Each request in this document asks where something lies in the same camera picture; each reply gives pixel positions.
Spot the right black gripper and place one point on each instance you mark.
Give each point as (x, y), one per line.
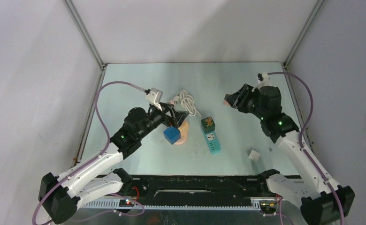
(238, 99)

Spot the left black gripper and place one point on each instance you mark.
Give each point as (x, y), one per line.
(168, 120)

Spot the yellow cube plug adapter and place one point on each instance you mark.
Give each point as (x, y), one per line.
(184, 127)

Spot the pink round power socket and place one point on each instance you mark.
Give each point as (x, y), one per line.
(183, 138)

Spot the blue cube plug adapter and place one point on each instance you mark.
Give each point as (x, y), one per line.
(172, 135)

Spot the green cube plug adapter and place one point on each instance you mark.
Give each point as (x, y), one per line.
(207, 124)

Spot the teal power strip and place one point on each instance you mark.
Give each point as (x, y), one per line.
(212, 142)

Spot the small white plug adapter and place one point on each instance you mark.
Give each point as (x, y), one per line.
(253, 155)

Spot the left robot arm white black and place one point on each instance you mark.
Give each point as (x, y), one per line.
(63, 195)

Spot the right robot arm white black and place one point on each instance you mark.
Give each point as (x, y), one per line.
(320, 198)

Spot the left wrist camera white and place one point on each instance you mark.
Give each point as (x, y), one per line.
(153, 96)

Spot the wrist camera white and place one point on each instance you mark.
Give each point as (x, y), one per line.
(153, 96)
(263, 80)

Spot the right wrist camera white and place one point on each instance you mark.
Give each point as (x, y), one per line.
(263, 80)

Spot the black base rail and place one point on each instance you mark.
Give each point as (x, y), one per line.
(198, 191)

